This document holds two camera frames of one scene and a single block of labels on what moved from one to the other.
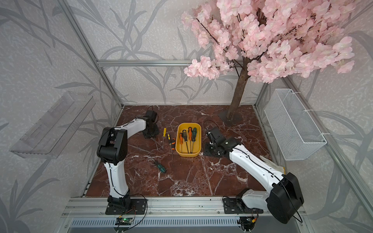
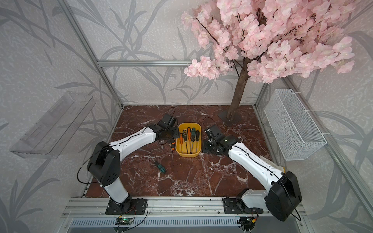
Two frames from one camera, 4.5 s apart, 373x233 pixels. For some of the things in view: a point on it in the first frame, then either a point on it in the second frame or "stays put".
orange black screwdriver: x=181 y=139 stays put
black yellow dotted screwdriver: x=185 y=138 stays put
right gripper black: x=205 y=149 stays put
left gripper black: x=157 y=132 → x=176 y=129
